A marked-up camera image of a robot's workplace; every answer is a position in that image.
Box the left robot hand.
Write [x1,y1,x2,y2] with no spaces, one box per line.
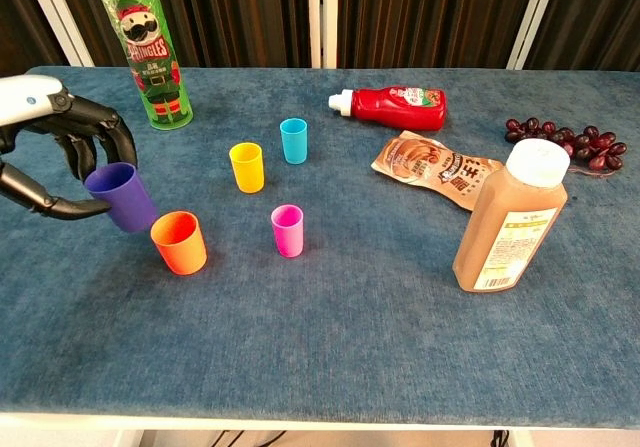
[0,74,139,221]

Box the purple plastic cup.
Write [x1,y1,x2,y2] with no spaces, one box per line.
[83,161,160,234]

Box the yellow plastic cup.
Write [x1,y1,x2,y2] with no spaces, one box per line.
[228,141,266,195]

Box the cyan plastic cup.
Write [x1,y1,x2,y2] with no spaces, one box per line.
[279,117,309,166]

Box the pink plastic cup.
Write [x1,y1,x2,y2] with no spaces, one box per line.
[270,204,305,259]

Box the dark slatted partition panel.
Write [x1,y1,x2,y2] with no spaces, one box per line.
[337,0,544,71]
[0,0,69,79]
[49,0,311,68]
[523,0,640,73]

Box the green Pringles can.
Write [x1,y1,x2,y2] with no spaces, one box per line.
[91,0,195,132]

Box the orange plastic cup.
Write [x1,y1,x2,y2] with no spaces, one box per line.
[150,210,208,277]

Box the red ketchup bottle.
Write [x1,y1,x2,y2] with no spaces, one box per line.
[327,85,448,132]

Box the blue fabric table cover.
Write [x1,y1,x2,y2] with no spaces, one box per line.
[0,65,640,426]

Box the brown sauce pouch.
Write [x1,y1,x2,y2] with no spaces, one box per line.
[370,129,505,213]

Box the brown juice bottle white cap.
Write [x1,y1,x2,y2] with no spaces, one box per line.
[452,137,572,294]

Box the dark red grape bunch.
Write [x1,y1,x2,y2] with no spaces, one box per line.
[503,116,629,178]

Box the white partition frame post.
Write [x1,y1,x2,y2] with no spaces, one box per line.
[306,0,341,70]
[19,0,96,68]
[506,0,564,72]

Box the white table frame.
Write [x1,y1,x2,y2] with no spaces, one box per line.
[0,409,640,447]

